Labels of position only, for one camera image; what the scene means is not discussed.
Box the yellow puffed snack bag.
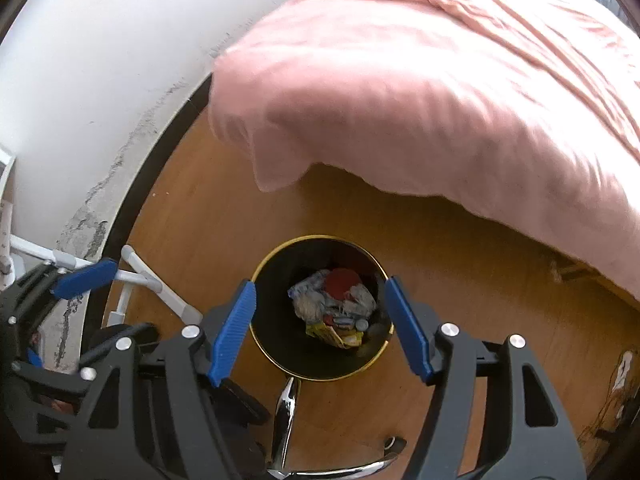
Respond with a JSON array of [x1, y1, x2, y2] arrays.
[[305, 321, 364, 351]]

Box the chrome chair base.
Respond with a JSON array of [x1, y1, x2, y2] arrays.
[[264, 375, 412, 480]]

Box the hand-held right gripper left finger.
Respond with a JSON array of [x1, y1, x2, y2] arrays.
[[62, 279, 258, 480]]

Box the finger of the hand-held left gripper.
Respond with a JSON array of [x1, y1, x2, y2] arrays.
[[77, 323, 160, 383], [0, 258, 119, 321]]

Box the blue white wrapper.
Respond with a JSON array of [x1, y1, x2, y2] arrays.
[[287, 270, 332, 318]]

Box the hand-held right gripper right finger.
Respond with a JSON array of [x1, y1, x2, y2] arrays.
[[384, 275, 587, 480]]

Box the pink blanket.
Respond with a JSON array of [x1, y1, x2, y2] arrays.
[[207, 0, 640, 315]]

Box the white desk leg frame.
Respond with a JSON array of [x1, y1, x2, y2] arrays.
[[0, 145, 204, 328]]

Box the tangled cables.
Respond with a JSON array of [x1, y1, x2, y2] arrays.
[[579, 349, 637, 447]]

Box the black bin with gold rim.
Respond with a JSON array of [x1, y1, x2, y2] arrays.
[[248, 234, 396, 382]]

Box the wooden bed frame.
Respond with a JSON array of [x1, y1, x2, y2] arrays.
[[549, 252, 640, 308]]

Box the red plastic lid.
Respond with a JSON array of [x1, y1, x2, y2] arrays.
[[325, 268, 364, 302]]

